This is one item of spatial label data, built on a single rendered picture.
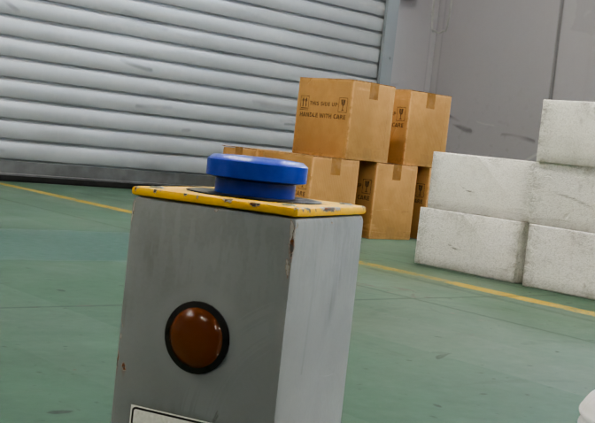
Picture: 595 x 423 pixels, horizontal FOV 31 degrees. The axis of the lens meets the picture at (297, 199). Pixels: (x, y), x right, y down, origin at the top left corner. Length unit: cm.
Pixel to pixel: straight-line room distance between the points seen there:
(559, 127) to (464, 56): 417
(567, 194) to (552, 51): 378
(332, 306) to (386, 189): 377
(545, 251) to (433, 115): 141
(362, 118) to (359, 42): 278
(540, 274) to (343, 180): 115
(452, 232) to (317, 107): 103
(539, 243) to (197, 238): 274
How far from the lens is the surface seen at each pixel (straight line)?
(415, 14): 729
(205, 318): 39
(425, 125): 436
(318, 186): 394
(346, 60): 674
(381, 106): 413
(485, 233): 325
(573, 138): 308
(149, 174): 587
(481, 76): 713
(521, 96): 691
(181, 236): 40
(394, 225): 425
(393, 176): 421
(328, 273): 41
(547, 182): 313
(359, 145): 406
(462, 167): 333
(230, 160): 41
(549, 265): 310
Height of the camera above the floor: 34
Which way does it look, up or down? 3 degrees down
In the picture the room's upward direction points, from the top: 6 degrees clockwise
